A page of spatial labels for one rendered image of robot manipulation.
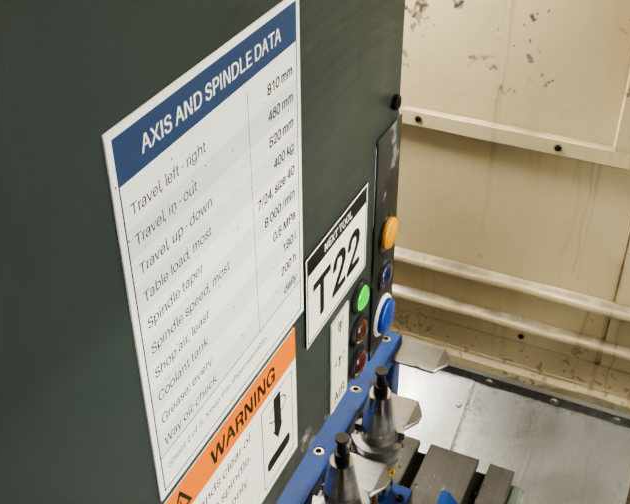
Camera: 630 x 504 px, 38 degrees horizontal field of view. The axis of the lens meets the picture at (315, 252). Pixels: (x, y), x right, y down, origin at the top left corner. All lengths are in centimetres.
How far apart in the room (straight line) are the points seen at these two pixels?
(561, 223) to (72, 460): 119
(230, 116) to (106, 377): 13
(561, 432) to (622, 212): 44
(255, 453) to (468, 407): 117
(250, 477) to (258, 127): 22
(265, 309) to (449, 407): 122
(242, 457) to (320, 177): 17
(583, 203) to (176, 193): 112
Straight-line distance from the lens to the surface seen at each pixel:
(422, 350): 122
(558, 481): 166
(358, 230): 62
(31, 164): 31
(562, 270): 153
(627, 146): 138
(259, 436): 55
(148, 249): 37
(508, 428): 169
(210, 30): 39
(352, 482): 99
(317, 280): 57
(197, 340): 44
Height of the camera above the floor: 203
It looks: 36 degrees down
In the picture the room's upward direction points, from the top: straight up
